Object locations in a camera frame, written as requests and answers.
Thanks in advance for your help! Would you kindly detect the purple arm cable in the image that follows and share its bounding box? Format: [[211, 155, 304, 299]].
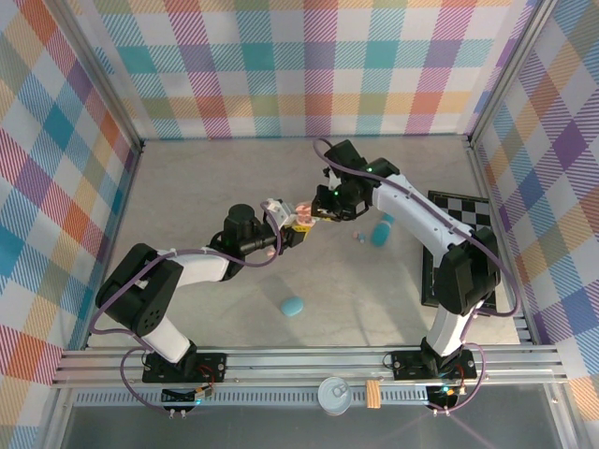
[[88, 205, 285, 416], [312, 138, 523, 415]]

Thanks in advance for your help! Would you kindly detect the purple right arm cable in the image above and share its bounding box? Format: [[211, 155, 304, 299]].
[[312, 138, 523, 415]]

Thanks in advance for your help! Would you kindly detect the black electronics bracket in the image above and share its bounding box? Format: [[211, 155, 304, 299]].
[[426, 382, 465, 416], [160, 382, 219, 418]]

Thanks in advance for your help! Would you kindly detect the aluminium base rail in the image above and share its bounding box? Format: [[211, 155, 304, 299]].
[[50, 344, 571, 390]]

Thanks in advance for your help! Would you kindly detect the pink earbud charging case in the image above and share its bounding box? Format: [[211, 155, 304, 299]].
[[294, 201, 317, 227]]

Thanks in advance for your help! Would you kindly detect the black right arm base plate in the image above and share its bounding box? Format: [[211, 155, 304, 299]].
[[390, 349, 479, 383]]

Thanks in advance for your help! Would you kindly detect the black framed chessboard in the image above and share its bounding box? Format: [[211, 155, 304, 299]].
[[420, 189, 495, 311]]

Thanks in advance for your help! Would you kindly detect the long blue earbud case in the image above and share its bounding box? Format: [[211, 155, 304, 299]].
[[370, 213, 395, 249]]

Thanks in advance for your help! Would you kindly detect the aluminium side rail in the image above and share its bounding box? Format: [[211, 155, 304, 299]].
[[81, 147, 144, 352]]

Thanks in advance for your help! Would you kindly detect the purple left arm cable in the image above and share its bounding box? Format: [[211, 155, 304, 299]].
[[88, 205, 285, 416]]

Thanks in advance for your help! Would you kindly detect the slotted grey metal strip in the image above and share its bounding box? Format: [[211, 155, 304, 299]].
[[73, 390, 434, 409]]

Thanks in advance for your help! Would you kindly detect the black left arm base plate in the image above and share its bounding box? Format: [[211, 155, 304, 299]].
[[141, 351, 229, 385]]

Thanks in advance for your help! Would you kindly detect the closed-type blue earbud case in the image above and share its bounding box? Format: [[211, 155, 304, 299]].
[[279, 296, 305, 320]]

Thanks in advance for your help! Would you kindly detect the silver tin can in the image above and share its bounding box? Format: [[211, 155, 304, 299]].
[[316, 376, 352, 416]]

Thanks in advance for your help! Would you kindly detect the aluminium frame post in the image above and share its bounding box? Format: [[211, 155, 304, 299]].
[[54, 0, 146, 155], [467, 0, 561, 149]]

